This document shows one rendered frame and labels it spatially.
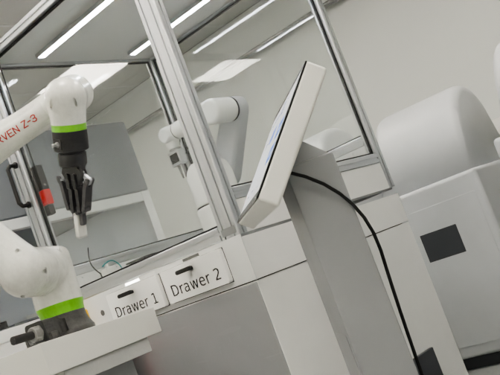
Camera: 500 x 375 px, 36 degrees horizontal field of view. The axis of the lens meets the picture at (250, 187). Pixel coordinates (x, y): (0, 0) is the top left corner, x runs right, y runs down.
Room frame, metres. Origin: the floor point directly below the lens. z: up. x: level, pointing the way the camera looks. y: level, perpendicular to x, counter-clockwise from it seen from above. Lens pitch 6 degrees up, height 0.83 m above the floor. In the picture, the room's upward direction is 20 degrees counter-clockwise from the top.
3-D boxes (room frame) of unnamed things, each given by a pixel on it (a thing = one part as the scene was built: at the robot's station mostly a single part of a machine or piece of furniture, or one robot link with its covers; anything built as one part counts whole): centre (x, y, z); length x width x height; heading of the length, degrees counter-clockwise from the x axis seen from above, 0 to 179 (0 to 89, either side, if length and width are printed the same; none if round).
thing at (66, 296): (2.11, 0.60, 0.99); 0.16 x 0.13 x 0.19; 175
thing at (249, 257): (3.03, 0.16, 0.87); 1.02 x 0.95 x 0.14; 50
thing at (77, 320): (2.08, 0.63, 0.87); 0.26 x 0.15 x 0.06; 145
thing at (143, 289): (2.69, 0.50, 0.87); 0.29 x 0.02 x 0.11; 50
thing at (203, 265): (2.48, 0.26, 0.87); 0.29 x 0.02 x 0.11; 50
